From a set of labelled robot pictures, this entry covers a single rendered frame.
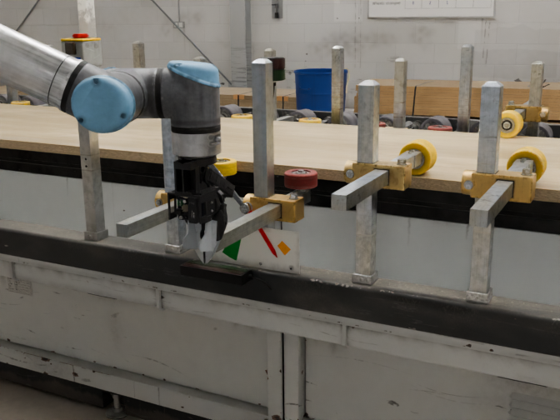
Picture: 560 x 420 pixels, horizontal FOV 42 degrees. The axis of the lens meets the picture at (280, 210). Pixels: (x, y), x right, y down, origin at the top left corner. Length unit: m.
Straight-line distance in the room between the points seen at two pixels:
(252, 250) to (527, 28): 7.18
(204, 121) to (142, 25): 8.86
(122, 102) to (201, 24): 8.56
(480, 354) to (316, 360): 0.57
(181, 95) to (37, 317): 1.49
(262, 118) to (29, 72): 0.60
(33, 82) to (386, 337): 0.93
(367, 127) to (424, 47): 7.29
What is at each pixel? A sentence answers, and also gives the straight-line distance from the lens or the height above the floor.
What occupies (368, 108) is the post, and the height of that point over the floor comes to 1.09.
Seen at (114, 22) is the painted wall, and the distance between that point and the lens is 10.38.
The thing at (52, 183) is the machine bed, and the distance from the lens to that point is 2.37.
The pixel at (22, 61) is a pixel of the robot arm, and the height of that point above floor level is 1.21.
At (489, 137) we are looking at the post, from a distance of 1.48.
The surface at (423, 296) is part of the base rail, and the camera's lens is 1.58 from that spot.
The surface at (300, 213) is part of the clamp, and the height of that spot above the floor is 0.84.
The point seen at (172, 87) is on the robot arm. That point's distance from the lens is 1.31.
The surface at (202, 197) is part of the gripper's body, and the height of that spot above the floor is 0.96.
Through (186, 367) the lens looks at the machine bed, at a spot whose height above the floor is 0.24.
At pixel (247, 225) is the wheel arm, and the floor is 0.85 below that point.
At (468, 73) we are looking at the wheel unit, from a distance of 2.60.
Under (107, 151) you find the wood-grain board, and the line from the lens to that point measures 2.20.
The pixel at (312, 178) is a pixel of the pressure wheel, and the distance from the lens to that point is 1.75.
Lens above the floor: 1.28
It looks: 15 degrees down
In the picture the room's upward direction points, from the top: 1 degrees counter-clockwise
